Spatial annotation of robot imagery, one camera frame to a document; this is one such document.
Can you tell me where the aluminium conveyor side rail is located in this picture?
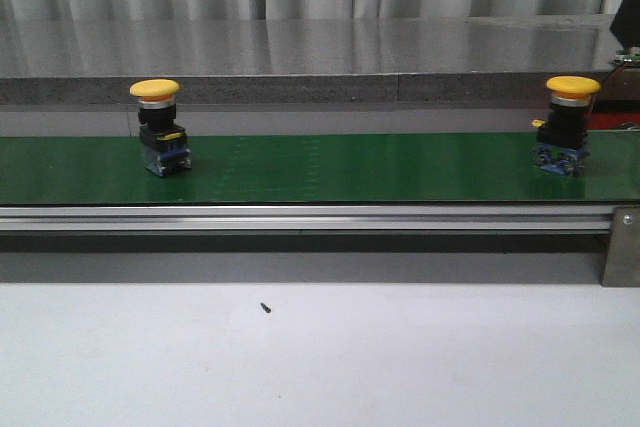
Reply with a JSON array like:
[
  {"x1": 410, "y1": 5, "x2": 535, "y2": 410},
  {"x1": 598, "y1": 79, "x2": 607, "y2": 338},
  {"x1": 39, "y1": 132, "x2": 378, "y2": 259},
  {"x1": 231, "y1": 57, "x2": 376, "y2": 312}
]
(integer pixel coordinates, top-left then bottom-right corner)
[{"x1": 1, "y1": 204, "x2": 615, "y2": 233}]

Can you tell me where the green conveyor belt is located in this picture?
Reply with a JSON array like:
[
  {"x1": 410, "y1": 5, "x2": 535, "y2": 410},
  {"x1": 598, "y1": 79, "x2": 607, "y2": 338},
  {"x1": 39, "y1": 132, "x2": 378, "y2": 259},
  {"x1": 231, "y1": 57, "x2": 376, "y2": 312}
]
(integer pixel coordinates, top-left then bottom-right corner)
[{"x1": 1, "y1": 131, "x2": 639, "y2": 205}]

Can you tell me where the metal conveyor support bracket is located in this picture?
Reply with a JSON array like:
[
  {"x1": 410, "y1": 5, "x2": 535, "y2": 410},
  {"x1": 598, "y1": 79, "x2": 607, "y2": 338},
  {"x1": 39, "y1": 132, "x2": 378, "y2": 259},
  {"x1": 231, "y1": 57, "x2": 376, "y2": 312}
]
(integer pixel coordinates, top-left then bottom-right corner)
[{"x1": 601, "y1": 206, "x2": 640, "y2": 287}]

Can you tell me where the dark robot arm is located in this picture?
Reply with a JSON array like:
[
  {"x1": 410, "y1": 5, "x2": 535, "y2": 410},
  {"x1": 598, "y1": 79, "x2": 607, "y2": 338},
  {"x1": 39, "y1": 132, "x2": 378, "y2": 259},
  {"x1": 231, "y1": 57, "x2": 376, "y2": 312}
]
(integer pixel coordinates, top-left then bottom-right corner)
[{"x1": 610, "y1": 0, "x2": 639, "y2": 50}]

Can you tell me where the red wire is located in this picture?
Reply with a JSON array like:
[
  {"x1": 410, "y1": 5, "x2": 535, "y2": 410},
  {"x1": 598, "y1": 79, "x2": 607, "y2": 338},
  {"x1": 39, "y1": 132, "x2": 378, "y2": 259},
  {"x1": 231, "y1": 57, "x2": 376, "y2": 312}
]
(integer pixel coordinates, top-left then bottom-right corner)
[{"x1": 585, "y1": 62, "x2": 632, "y2": 129}]

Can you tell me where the yellow mushroom push button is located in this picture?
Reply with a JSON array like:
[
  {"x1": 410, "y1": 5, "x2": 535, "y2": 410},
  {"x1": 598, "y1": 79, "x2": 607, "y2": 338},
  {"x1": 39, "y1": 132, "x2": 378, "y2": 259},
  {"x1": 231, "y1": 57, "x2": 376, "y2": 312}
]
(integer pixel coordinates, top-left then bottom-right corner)
[
  {"x1": 129, "y1": 78, "x2": 192, "y2": 178},
  {"x1": 534, "y1": 75, "x2": 601, "y2": 178}
]

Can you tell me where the red bin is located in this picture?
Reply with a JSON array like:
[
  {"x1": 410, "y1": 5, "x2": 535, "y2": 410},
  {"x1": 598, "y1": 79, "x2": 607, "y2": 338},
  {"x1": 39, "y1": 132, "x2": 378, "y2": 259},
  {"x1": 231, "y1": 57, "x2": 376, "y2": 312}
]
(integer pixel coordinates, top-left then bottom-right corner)
[{"x1": 588, "y1": 100, "x2": 640, "y2": 130}]

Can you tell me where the green circuit board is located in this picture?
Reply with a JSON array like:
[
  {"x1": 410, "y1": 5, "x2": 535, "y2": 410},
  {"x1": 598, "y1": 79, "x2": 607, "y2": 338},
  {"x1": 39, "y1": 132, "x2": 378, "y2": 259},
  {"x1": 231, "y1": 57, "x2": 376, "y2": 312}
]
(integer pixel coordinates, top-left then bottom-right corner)
[{"x1": 611, "y1": 46, "x2": 640, "y2": 67}]

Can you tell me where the grey stone counter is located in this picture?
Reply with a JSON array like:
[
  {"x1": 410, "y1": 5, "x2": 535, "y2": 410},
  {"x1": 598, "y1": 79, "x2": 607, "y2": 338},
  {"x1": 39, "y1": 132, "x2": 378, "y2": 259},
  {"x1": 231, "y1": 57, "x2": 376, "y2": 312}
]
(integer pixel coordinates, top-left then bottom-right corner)
[{"x1": 1, "y1": 15, "x2": 639, "y2": 106}]

